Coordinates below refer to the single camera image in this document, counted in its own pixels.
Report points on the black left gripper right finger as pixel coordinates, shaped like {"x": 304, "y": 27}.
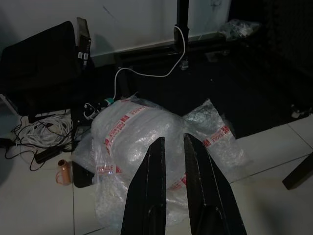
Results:
{"x": 207, "y": 195}

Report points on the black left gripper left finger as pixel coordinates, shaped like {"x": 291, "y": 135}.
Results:
{"x": 149, "y": 195}

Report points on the flat bubble wrap sheet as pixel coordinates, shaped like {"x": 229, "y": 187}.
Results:
{"x": 215, "y": 137}

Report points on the bubble wrap bundle with fragile tape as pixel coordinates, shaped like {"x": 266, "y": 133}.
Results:
{"x": 137, "y": 137}

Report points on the dark wooden furniture leg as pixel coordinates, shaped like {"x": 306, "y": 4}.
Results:
{"x": 298, "y": 173}

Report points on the white power strip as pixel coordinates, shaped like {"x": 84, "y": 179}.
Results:
{"x": 94, "y": 109}

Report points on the black floor mat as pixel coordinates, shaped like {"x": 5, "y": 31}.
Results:
{"x": 220, "y": 88}

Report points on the black metal stand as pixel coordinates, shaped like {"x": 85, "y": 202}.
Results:
{"x": 181, "y": 31}

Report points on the dark cardboard box with labels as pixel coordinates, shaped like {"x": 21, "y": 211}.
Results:
{"x": 84, "y": 40}

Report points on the black bag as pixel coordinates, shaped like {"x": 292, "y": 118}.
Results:
{"x": 39, "y": 66}

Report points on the clear plastic bag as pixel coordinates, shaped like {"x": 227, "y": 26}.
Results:
{"x": 240, "y": 28}

